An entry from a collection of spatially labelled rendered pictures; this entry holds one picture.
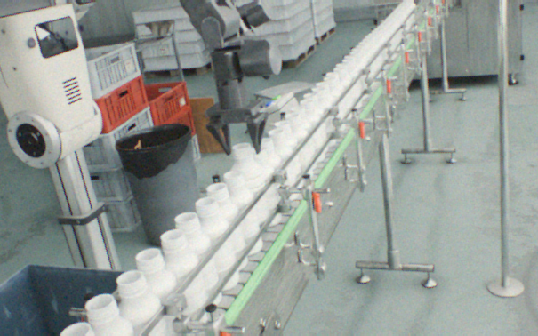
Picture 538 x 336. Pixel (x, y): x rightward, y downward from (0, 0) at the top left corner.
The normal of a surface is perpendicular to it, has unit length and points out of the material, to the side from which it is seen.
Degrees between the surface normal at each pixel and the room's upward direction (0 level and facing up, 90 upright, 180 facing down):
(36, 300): 90
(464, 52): 90
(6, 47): 90
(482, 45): 90
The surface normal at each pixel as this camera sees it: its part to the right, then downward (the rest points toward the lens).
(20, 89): -0.31, 0.54
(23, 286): 0.93, -0.01
